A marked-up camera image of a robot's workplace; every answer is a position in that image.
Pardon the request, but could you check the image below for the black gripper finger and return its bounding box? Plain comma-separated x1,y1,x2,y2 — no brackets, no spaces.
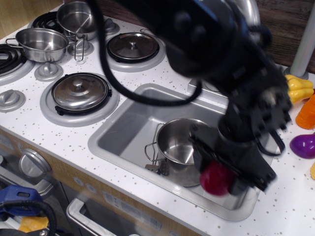
193,145,209,172
228,177,253,196

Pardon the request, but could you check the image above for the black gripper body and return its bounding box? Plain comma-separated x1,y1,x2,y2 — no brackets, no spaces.
189,128,277,191

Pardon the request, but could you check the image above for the red toy sweet potato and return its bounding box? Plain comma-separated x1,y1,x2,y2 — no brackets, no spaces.
199,161,237,196

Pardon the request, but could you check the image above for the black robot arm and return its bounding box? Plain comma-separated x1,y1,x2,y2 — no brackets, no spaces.
120,0,292,195

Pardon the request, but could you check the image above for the steel pot in sink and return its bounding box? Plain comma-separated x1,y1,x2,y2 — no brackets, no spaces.
144,118,213,187

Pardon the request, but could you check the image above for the grey toy sink basin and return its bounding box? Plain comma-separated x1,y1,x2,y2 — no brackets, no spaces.
88,83,275,222

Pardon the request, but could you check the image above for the purple toy eggplant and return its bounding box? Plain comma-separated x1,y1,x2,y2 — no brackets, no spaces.
289,134,315,159

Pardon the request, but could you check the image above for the yellow toy corn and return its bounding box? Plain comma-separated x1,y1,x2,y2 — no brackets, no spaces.
310,163,315,180

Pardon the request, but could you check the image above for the orange toy carrot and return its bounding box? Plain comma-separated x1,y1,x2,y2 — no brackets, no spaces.
295,95,315,129

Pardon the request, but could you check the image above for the yellow toy bell pepper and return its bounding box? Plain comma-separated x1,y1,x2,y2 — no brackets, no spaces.
285,75,314,104

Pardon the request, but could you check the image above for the grey metal pole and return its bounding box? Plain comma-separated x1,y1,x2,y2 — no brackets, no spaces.
284,4,315,80

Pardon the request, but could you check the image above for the steel lid back burner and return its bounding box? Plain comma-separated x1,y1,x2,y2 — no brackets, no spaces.
107,32,160,63

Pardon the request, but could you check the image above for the steel lid burner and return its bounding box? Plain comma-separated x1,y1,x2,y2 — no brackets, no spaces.
107,32,160,63
51,73,112,116

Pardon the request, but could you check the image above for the steel lid front burner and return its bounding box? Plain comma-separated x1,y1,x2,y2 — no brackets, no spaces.
51,73,112,116

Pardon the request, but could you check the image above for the grey stove knob back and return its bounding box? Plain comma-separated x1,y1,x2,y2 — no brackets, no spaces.
104,18,120,35

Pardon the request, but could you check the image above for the grey stove knob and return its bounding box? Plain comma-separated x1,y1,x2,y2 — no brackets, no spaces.
104,18,120,35
0,89,26,113
34,62,63,82

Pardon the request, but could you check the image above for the grey oven dial knob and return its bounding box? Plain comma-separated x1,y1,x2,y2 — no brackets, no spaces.
19,148,52,178

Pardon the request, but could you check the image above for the grey stove knob middle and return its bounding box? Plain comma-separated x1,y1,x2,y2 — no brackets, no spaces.
34,62,63,82

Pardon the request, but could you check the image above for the yellow tape piece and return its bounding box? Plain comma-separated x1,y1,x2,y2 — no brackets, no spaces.
18,216,49,233

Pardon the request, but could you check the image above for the blue clamp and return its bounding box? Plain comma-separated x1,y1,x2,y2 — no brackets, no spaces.
0,185,42,217

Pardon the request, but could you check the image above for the shallow steel bowl pan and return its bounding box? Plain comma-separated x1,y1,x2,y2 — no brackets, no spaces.
5,28,69,62

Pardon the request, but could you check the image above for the grey stove knob front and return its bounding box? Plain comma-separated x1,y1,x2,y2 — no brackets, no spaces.
0,89,26,113

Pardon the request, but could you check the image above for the black coil burner back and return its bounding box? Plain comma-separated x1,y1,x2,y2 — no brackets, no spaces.
31,11,63,33

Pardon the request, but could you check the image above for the black coil burner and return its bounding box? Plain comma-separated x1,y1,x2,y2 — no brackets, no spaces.
0,44,27,75
31,11,63,33

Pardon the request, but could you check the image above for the black coil burner left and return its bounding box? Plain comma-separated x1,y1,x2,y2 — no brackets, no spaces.
0,44,27,75

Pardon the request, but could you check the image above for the silver oven door handle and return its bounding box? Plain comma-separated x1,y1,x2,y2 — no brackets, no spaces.
66,198,130,236

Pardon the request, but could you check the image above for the black cable bottom left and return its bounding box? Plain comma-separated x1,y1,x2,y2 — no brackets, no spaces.
0,200,58,236

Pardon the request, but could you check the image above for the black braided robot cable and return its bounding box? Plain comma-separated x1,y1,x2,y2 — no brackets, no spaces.
87,0,202,107

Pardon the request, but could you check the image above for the steel saucepan with wire handle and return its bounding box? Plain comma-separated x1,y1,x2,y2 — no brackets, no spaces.
57,1,97,61

